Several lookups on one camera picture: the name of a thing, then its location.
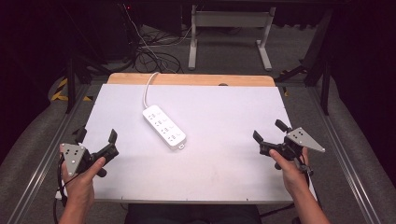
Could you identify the white metal stand frame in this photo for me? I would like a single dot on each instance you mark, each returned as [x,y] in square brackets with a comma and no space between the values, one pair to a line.
[230,20]

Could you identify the black equipment box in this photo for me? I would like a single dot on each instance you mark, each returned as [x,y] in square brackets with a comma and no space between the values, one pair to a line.
[120,31]

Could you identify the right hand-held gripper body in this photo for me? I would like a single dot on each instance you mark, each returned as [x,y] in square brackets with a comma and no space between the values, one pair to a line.
[303,139]

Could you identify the aluminium rail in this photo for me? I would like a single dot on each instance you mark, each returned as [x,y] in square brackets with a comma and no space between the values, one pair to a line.
[49,149]
[345,161]

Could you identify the white board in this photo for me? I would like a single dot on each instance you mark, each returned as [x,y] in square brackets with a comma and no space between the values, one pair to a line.
[218,161]

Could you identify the person's dark trousers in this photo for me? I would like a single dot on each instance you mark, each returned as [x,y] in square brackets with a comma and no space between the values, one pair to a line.
[193,214]

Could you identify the person's right hand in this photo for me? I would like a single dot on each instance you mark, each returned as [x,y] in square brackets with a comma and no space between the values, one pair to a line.
[292,180]

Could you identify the yellow black hazard tape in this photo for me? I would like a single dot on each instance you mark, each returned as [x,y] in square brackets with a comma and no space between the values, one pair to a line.
[60,91]

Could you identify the person's left hand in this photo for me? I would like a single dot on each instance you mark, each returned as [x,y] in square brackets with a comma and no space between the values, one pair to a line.
[79,186]

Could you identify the black metal stand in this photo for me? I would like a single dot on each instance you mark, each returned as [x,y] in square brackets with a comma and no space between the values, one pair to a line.
[71,84]
[323,77]

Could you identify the wooden table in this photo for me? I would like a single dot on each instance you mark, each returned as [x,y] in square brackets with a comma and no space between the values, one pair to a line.
[193,79]

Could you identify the white power strip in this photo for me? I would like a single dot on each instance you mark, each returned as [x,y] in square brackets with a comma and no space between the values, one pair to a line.
[164,127]

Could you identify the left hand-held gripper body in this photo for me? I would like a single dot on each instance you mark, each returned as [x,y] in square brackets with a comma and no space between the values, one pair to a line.
[73,157]

